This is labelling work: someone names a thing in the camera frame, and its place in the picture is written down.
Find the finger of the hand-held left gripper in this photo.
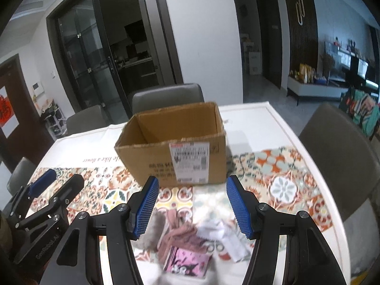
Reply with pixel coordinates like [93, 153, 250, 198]
[5, 169, 57, 228]
[18, 175, 86, 232]

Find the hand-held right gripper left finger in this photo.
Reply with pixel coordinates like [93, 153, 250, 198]
[40, 176, 161, 285]

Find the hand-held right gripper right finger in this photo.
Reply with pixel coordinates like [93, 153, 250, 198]
[226, 175, 348, 285]

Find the white cloth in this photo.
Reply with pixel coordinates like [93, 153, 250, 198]
[197, 218, 256, 263]

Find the pink sock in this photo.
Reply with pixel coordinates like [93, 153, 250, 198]
[156, 209, 211, 262]

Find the brown cardboard box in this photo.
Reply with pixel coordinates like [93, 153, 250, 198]
[115, 101, 227, 185]

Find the grey cloth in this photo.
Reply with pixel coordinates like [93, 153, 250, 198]
[135, 211, 172, 251]

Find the grey dining chair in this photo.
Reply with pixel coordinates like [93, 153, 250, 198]
[298, 102, 380, 224]
[6, 157, 38, 195]
[66, 104, 109, 136]
[131, 83, 205, 115]

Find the floral patterned tablecloth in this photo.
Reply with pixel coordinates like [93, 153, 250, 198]
[25, 101, 355, 285]

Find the white shoe rack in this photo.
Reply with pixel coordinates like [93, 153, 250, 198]
[42, 98, 67, 141]

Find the brown wooden door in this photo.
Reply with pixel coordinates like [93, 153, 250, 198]
[0, 54, 54, 173]

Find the pink printed packet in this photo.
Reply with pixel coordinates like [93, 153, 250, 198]
[162, 245, 213, 280]

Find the red door poster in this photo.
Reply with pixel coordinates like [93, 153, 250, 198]
[0, 85, 19, 138]

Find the glass sliding door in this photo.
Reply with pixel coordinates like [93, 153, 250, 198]
[47, 0, 180, 116]

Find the white low cabinet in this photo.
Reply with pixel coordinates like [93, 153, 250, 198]
[286, 74, 350, 106]

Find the white hallway box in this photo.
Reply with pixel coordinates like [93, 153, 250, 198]
[248, 50, 262, 75]

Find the group of snack packets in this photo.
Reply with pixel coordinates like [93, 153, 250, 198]
[289, 63, 328, 85]

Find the colourful printed cloth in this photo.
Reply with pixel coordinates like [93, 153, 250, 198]
[339, 87, 380, 138]

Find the dark interior door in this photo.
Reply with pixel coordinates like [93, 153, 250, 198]
[256, 0, 283, 89]

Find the black television screen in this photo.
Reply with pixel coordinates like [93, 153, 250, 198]
[350, 54, 380, 90]

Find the gold wall ornament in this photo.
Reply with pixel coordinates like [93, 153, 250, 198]
[295, 0, 306, 26]

